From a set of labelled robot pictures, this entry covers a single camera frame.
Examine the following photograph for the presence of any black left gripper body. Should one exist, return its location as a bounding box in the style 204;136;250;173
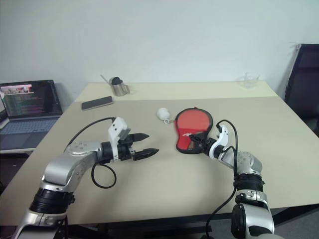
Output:
116;133;137;162

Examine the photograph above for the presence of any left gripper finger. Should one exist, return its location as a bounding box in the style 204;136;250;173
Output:
134;148;160;161
131;132;151;143

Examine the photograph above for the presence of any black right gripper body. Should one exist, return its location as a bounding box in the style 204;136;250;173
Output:
200;136;218;157

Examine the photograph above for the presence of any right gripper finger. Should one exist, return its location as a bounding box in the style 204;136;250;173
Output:
189;133;208;143
191;140;206;151

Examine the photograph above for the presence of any black zippered paddle case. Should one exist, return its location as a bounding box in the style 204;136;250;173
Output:
175;107;214;155

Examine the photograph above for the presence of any black smartphone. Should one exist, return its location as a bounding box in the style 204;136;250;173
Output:
81;96;114;112

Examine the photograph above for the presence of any clear plastic cup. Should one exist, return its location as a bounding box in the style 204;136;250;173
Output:
239;72;260;90

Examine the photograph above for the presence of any open laptop computer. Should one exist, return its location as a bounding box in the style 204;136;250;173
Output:
0;79;63;151

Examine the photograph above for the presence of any black office chair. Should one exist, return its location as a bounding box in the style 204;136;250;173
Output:
284;43;319;138

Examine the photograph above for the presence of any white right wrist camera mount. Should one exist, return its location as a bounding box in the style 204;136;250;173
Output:
208;125;230;159

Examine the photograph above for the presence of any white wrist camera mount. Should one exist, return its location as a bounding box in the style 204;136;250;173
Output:
107;117;132;160
208;125;230;159

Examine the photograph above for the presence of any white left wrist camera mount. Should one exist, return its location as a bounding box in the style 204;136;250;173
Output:
107;117;132;160

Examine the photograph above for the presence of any white fluffy pompom keychain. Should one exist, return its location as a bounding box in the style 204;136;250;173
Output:
156;107;176;124

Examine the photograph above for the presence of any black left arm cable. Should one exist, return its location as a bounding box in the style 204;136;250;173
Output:
65;117;118;189

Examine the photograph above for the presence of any steel cup with handle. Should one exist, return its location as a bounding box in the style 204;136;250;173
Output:
111;77;131;97

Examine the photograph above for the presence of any black table frame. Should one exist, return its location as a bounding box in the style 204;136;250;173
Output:
62;204;319;239

